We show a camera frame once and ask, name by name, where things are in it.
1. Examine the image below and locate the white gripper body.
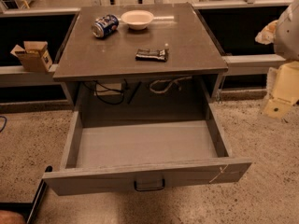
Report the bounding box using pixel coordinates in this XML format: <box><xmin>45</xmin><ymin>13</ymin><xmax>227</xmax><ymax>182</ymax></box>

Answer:
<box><xmin>266</xmin><ymin>61</ymin><xmax>299</xmax><ymax>105</ymax></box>

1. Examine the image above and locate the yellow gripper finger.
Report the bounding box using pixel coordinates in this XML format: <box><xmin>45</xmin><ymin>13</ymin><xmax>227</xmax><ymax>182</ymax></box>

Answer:
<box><xmin>262</xmin><ymin>98</ymin><xmax>294</xmax><ymax>119</ymax></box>

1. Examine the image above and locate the black rxbar chocolate wrapper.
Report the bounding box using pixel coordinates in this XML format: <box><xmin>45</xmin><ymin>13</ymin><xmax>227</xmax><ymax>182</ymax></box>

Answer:
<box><xmin>135</xmin><ymin>49</ymin><xmax>169</xmax><ymax>62</ymax></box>

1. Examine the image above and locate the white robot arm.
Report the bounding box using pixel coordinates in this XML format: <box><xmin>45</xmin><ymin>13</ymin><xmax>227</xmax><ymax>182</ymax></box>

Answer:
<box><xmin>255</xmin><ymin>0</ymin><xmax>299</xmax><ymax>119</ymax></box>

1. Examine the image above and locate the grey drawer cabinet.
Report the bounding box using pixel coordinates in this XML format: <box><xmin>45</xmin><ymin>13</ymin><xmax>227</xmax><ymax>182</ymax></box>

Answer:
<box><xmin>54</xmin><ymin>4</ymin><xmax>227</xmax><ymax>123</ymax></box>

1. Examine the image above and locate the open grey top drawer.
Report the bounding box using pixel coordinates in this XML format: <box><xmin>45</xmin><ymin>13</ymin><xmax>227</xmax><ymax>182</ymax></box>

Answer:
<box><xmin>43</xmin><ymin>106</ymin><xmax>251</xmax><ymax>195</ymax></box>

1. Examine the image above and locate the white bowl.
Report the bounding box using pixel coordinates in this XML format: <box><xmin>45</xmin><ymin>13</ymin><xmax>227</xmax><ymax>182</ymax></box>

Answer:
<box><xmin>121</xmin><ymin>10</ymin><xmax>154</xmax><ymax>31</ymax></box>

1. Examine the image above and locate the blue soda can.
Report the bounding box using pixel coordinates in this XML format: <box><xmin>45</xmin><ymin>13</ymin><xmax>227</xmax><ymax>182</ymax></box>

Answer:
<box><xmin>92</xmin><ymin>14</ymin><xmax>119</xmax><ymax>38</ymax></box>

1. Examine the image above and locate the open cardboard box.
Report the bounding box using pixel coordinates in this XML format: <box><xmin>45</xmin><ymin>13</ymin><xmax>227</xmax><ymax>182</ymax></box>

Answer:
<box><xmin>10</xmin><ymin>41</ymin><xmax>52</xmax><ymax>73</ymax></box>

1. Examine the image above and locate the white braided cable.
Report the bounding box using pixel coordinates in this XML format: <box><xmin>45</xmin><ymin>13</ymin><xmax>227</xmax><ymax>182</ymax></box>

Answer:
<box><xmin>149</xmin><ymin>76</ymin><xmax>193</xmax><ymax>94</ymax></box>

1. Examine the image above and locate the black drawer handle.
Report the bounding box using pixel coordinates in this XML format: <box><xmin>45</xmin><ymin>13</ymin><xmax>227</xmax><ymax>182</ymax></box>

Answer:
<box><xmin>134</xmin><ymin>179</ymin><xmax>165</xmax><ymax>192</ymax></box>

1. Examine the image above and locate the black cable under cabinet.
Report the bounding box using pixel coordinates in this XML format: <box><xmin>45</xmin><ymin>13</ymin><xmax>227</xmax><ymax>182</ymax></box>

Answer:
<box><xmin>82</xmin><ymin>79</ymin><xmax>129</xmax><ymax>106</ymax></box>

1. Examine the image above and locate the black frame bottom left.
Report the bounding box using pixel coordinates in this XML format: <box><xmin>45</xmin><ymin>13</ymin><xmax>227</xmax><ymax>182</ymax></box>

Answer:
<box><xmin>0</xmin><ymin>179</ymin><xmax>48</xmax><ymax>224</ymax></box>

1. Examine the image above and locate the blue cable on floor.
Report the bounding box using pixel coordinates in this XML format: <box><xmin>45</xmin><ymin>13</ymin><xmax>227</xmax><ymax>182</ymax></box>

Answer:
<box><xmin>0</xmin><ymin>115</ymin><xmax>8</xmax><ymax>133</ymax></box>

